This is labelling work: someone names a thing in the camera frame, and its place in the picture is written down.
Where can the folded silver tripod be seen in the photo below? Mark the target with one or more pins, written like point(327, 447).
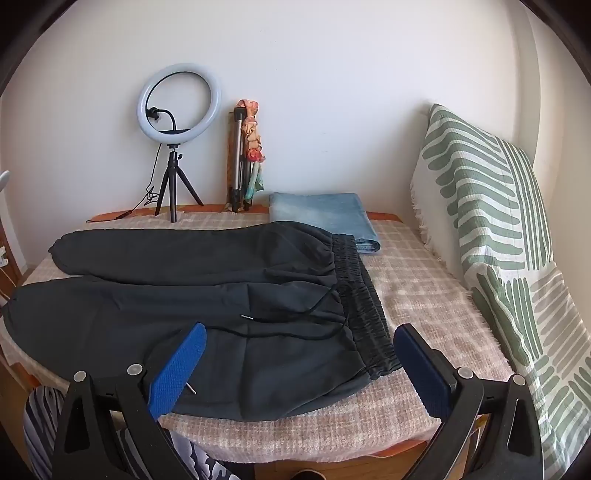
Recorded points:
point(237, 157)

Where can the folded tripod with scarf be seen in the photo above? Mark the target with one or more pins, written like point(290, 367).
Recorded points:
point(251, 134)

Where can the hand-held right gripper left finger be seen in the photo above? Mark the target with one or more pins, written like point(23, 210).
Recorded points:
point(178, 369)

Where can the black mini tripod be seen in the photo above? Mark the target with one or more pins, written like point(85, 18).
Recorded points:
point(174, 184)

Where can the pink checked blanket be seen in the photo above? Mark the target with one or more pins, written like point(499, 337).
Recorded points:
point(415, 286)

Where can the folded blue jeans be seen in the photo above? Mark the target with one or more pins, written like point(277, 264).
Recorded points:
point(318, 212)

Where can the person's zebra print trousers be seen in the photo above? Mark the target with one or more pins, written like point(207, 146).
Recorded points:
point(39, 415)

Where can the green patterned white cushion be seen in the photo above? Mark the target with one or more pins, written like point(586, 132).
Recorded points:
point(485, 207)

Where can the dark grey pants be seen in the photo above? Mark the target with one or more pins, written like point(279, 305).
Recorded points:
point(184, 286)

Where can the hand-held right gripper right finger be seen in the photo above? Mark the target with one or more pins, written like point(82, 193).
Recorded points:
point(422, 369)

